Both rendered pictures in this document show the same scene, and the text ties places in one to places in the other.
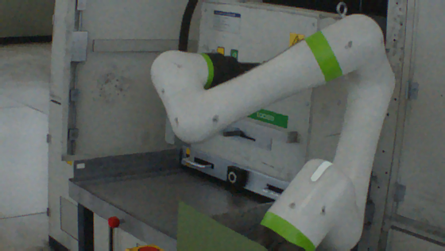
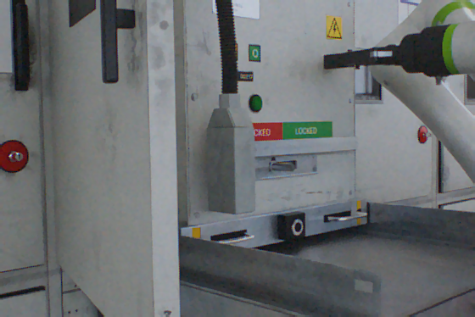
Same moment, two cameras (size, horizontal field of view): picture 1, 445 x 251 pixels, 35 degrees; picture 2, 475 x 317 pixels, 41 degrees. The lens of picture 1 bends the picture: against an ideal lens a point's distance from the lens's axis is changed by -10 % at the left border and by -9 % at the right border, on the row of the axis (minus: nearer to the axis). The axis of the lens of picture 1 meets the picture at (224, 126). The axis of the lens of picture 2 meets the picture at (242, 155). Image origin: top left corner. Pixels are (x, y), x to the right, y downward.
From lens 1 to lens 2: 2.59 m
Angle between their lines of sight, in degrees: 91
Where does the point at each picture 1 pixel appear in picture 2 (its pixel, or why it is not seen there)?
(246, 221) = (460, 228)
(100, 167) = (320, 285)
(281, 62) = not seen: outside the picture
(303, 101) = (345, 98)
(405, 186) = not seen: hidden behind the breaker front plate
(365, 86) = not seen: hidden behind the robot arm
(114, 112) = (108, 207)
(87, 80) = (126, 125)
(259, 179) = (315, 215)
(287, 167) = (337, 185)
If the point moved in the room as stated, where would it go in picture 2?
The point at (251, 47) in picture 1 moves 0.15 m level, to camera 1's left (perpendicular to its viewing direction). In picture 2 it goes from (279, 38) to (287, 27)
